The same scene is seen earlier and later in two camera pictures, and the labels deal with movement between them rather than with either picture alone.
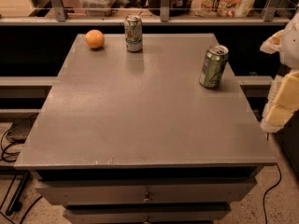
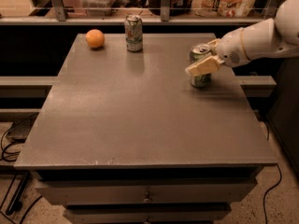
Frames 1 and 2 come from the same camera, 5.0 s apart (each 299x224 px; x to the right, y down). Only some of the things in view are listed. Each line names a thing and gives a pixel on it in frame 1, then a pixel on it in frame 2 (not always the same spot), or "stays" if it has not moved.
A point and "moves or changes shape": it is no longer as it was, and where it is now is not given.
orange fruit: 94,38 stays
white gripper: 291,47 to 230,49
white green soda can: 134,33 stays
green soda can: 213,66 moves or changes shape
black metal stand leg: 15,203 stays
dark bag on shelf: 181,0 stays
